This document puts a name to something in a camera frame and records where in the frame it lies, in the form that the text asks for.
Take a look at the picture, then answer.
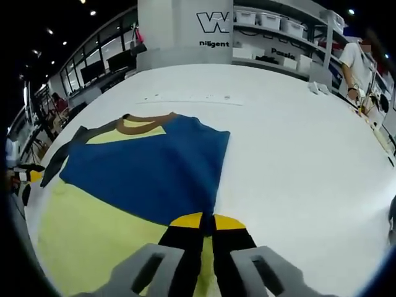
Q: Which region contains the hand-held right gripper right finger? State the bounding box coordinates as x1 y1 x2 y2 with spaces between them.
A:
212 213 306 297

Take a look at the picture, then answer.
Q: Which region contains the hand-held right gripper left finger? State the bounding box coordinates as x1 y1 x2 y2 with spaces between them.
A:
111 212 205 297

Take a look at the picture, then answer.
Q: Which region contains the yellow blue grey garment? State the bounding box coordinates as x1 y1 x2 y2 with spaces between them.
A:
37 112 232 297

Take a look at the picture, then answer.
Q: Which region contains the black computer monitor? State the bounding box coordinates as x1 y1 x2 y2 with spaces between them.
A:
80 59 103 88
107 48 137 75

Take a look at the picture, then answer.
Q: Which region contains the dark grey curved object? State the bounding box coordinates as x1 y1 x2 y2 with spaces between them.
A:
387 194 396 247

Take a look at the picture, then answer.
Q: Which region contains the hanging dark bag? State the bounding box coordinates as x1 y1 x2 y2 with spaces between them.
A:
129 25 149 57

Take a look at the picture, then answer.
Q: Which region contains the small white device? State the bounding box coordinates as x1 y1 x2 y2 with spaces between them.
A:
307 80 331 96

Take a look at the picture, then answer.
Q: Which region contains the grey chair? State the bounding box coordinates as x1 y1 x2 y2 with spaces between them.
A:
309 62 334 93

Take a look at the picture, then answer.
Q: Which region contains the grey shelving unit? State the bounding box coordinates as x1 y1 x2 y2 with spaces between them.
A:
231 4 347 84

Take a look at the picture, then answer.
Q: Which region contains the white lidded storage box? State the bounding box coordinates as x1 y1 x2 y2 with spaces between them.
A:
281 17 306 35
259 12 283 30
236 10 258 26

